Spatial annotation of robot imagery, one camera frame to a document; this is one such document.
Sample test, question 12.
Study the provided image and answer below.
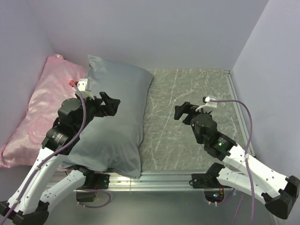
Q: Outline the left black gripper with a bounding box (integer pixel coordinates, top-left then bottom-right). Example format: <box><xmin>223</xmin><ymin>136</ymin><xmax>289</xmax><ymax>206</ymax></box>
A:
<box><xmin>75</xmin><ymin>91</ymin><xmax>120</xmax><ymax>133</ymax></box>

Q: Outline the grey pillowcase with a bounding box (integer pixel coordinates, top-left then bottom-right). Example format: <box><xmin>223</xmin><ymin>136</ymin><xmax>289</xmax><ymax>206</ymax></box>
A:
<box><xmin>61</xmin><ymin>55</ymin><xmax>154</xmax><ymax>178</ymax></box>

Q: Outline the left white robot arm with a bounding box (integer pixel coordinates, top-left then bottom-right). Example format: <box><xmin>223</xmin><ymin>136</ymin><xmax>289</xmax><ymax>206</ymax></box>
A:
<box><xmin>0</xmin><ymin>92</ymin><xmax>120</xmax><ymax>225</ymax></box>

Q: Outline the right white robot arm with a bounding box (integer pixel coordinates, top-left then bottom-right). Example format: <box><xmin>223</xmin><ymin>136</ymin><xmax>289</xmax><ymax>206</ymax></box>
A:
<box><xmin>174</xmin><ymin>97</ymin><xmax>300</xmax><ymax>219</ymax></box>

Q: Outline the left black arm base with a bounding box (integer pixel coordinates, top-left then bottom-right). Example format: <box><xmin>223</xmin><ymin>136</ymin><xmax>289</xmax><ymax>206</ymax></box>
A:
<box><xmin>75</xmin><ymin>173</ymin><xmax>112</xmax><ymax>206</ymax></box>

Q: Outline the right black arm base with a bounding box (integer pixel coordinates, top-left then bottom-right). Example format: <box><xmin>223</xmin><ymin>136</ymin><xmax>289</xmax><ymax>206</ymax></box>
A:
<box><xmin>189</xmin><ymin>173</ymin><xmax>225</xmax><ymax>204</ymax></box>

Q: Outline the pink floral pillow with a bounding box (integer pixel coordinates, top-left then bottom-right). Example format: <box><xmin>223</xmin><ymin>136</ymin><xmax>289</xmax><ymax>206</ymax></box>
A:
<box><xmin>0</xmin><ymin>54</ymin><xmax>87</xmax><ymax>168</ymax></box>

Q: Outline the aluminium mounting rail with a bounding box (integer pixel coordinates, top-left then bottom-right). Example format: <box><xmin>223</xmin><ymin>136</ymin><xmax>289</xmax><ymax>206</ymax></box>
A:
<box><xmin>53</xmin><ymin>170</ymin><xmax>237</xmax><ymax>192</ymax></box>

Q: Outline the aluminium side rail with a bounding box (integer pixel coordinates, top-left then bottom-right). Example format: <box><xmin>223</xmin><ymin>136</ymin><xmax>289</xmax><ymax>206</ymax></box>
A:
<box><xmin>224</xmin><ymin>70</ymin><xmax>249</xmax><ymax>144</ymax></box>

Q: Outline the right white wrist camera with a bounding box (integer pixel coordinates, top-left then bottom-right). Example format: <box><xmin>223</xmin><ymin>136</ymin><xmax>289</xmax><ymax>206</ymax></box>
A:
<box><xmin>195</xmin><ymin>96</ymin><xmax>218</xmax><ymax>113</ymax></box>

